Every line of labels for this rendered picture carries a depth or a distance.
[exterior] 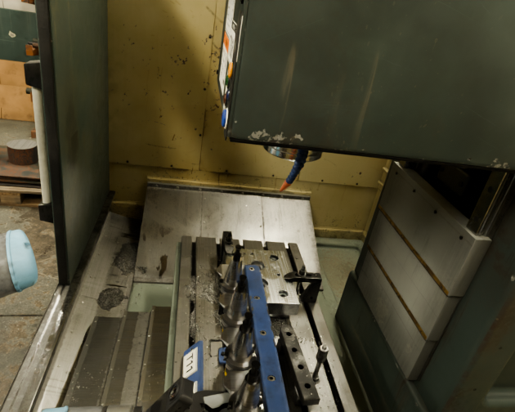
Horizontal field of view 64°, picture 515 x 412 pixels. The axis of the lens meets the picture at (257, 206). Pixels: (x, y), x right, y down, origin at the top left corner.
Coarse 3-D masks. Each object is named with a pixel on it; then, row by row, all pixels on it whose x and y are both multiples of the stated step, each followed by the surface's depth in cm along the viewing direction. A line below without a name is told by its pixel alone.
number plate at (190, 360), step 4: (196, 348) 113; (192, 352) 113; (196, 352) 112; (184, 356) 115; (188, 356) 113; (192, 356) 112; (196, 356) 111; (184, 360) 113; (188, 360) 112; (192, 360) 111; (196, 360) 110; (184, 364) 112; (188, 364) 111; (192, 364) 110; (196, 364) 109; (184, 368) 111; (188, 368) 110; (192, 368) 109; (196, 368) 108; (184, 372) 110; (188, 372) 109; (192, 372) 108; (184, 376) 109; (188, 376) 108
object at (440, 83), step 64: (256, 0) 59; (320, 0) 60; (384, 0) 61; (448, 0) 62; (512, 0) 63; (256, 64) 63; (320, 64) 64; (384, 64) 65; (448, 64) 67; (512, 64) 68; (256, 128) 68; (320, 128) 70; (384, 128) 71; (448, 128) 72; (512, 128) 74
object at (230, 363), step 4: (228, 348) 81; (228, 352) 80; (224, 356) 81; (228, 356) 80; (252, 356) 80; (256, 356) 80; (228, 360) 78; (232, 360) 78; (252, 360) 79; (228, 364) 78; (232, 364) 77; (236, 364) 78; (240, 364) 78; (244, 364) 78; (248, 364) 78; (228, 368) 79; (232, 368) 78; (236, 368) 77; (240, 368) 77; (244, 368) 78; (248, 368) 78
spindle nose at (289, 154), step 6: (270, 150) 101; (276, 150) 99; (282, 150) 98; (288, 150) 98; (294, 150) 98; (276, 156) 100; (282, 156) 99; (288, 156) 99; (294, 156) 99; (312, 156) 100; (318, 156) 102
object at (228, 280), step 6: (240, 258) 96; (234, 264) 95; (240, 264) 96; (228, 270) 96; (234, 270) 95; (240, 270) 96; (228, 276) 97; (234, 276) 96; (228, 282) 97; (234, 282) 97
